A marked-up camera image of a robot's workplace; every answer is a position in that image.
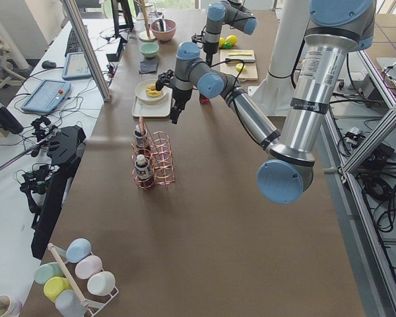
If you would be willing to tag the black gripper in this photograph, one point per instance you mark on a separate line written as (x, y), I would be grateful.
(179, 98)

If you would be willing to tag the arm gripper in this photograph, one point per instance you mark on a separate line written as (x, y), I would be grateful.
(209, 50)

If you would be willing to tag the tea bottle white cap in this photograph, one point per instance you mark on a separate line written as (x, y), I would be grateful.
(203, 99)

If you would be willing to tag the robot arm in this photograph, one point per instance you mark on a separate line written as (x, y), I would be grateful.
(219, 13)
(334, 29)

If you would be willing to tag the white rabbit tray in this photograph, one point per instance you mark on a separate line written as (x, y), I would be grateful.
(158, 110)

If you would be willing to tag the yellow lemon near lime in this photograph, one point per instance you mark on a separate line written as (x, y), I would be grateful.
(221, 42)

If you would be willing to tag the green lime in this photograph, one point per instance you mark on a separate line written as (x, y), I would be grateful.
(227, 46)

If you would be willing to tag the yellow plastic knife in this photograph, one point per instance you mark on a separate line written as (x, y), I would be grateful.
(240, 54)

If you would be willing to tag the yellow lemon far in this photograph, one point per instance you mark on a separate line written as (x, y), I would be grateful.
(232, 39)

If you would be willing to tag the lemon half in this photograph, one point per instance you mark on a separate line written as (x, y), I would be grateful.
(240, 68)

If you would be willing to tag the steel muddler black tip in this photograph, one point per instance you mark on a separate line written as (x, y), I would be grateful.
(239, 60)

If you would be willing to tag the white plate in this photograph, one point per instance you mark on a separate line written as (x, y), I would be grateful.
(141, 95)

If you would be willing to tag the wooden cutting board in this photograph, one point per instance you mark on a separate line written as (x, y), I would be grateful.
(230, 68)

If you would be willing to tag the pink bowl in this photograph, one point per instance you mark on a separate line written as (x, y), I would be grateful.
(168, 34)

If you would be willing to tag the metal ice scoop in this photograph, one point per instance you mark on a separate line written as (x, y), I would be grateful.
(160, 24)

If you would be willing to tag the grey folded cloth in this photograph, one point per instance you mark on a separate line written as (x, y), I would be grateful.
(150, 66)

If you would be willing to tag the mint green bowl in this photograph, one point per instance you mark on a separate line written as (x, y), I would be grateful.
(149, 49)

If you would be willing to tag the wooden cup stand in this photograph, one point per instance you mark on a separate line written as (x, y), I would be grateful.
(145, 36)

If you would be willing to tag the blue teach pendant far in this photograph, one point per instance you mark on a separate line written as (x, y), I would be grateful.
(75, 67)

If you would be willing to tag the blue teach pendant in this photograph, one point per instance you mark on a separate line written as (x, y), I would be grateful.
(47, 96)
(75, 67)

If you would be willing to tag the black keyboard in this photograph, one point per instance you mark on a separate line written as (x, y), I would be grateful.
(73, 45)

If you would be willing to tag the blue teach pendant near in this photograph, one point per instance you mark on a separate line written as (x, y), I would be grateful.
(47, 96)

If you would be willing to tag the black computer mouse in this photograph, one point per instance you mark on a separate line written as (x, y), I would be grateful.
(47, 64)

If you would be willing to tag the black water bottle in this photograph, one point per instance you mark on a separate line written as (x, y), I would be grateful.
(8, 121)

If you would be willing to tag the pink cup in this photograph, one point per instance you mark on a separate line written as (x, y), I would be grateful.
(89, 266)

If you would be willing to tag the white cup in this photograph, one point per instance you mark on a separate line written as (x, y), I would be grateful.
(101, 284)

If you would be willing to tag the green cup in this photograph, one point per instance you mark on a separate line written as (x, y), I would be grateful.
(47, 271)

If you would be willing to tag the yellow cup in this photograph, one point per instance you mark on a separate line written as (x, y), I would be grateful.
(55, 286)

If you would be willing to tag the grey blue cup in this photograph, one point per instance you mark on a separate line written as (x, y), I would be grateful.
(69, 305)

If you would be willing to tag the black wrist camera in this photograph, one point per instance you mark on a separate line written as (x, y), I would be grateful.
(165, 79)
(198, 38)

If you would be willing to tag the braided ring bread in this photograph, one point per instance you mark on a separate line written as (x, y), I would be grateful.
(152, 92)

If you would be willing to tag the copper wire bottle rack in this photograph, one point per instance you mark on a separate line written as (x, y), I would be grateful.
(160, 156)

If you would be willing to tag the aluminium frame post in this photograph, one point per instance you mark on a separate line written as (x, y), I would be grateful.
(74, 15)

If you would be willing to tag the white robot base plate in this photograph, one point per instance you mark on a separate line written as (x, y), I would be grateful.
(273, 100)

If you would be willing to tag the black camera stand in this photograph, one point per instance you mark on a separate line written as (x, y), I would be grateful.
(45, 186)

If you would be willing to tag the white wire cup rack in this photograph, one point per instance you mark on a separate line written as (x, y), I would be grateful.
(94, 304)

